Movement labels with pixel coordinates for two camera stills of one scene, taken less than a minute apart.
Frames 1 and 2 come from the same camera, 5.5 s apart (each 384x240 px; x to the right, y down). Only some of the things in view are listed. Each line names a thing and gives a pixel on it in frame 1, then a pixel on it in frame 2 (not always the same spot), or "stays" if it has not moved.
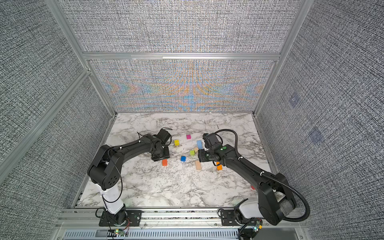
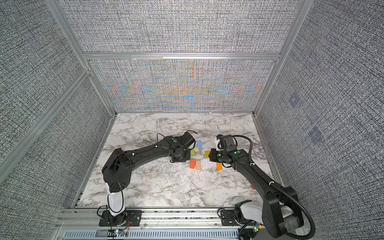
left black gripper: (156, 158) → (188, 157)
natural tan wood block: (198, 164) stays
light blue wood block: (199, 144) stays
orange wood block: (219, 167) stays
